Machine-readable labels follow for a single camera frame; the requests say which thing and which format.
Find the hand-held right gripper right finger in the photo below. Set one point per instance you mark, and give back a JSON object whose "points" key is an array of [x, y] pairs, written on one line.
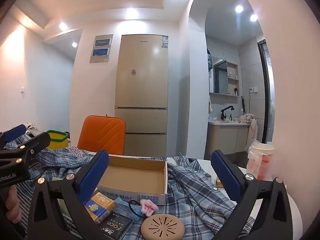
{"points": [[226, 177]]}

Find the white wall socket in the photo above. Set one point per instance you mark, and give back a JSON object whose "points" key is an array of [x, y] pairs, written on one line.
{"points": [[253, 89]]}

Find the blue white fridge label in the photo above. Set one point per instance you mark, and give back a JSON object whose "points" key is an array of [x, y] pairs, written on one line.
{"points": [[164, 41]]}

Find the pinkish towel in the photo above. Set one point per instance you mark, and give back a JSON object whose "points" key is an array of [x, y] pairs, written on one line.
{"points": [[251, 122]]}

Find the pink fridge sticker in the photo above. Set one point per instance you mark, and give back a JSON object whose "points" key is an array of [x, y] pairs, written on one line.
{"points": [[133, 72]]}

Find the blue plaid shirt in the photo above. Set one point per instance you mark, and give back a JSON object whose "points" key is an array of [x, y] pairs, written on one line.
{"points": [[190, 195]]}

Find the bathroom mirror cabinet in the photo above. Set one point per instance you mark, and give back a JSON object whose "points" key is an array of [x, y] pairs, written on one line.
{"points": [[220, 77]]}

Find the floral patterned cloth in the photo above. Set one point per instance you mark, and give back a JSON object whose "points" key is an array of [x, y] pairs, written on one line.
{"points": [[75, 152]]}

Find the shallow cardboard box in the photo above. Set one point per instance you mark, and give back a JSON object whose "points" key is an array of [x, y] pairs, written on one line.
{"points": [[135, 177]]}

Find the black door frame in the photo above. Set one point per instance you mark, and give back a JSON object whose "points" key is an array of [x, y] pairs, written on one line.
{"points": [[264, 80]]}

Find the yellow bin with green rim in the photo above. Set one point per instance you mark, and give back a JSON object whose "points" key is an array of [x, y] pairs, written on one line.
{"points": [[58, 143]]}

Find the yellow blue cigarette pack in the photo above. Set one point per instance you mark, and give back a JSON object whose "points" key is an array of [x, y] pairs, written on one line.
{"points": [[100, 205]]}

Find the beige three-door refrigerator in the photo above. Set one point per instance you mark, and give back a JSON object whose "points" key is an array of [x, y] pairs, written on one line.
{"points": [[140, 90]]}

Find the beige round slotted disc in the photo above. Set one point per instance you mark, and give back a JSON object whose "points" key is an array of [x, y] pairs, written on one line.
{"points": [[162, 227]]}

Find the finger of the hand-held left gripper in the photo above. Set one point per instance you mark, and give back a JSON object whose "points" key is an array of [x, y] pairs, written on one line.
{"points": [[15, 133], [37, 141]]}

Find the person's left hand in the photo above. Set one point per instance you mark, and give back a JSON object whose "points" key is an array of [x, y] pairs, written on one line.
{"points": [[12, 205]]}

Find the black faucet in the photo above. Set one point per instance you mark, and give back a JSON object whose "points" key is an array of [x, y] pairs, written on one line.
{"points": [[223, 111]]}

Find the grey electrical distribution panel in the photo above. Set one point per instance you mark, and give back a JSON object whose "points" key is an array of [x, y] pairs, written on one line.
{"points": [[101, 58]]}

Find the black cigarette pack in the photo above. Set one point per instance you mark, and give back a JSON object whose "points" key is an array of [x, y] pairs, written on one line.
{"points": [[115, 227]]}

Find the beige vanity cabinet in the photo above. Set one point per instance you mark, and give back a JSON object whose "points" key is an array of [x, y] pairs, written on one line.
{"points": [[225, 137]]}

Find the grey cloth pile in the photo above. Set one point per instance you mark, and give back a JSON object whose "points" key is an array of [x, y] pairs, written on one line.
{"points": [[32, 128]]}

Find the orange chair back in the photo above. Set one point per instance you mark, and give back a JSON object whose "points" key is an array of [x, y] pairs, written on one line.
{"points": [[102, 135]]}

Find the light blue face mask pack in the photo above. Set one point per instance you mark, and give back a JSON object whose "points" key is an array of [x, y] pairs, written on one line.
{"points": [[123, 205]]}

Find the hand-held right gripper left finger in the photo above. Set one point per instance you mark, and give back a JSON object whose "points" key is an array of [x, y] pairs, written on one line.
{"points": [[93, 177]]}

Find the hanging blue cloth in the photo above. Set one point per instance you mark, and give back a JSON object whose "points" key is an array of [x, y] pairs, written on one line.
{"points": [[209, 60]]}

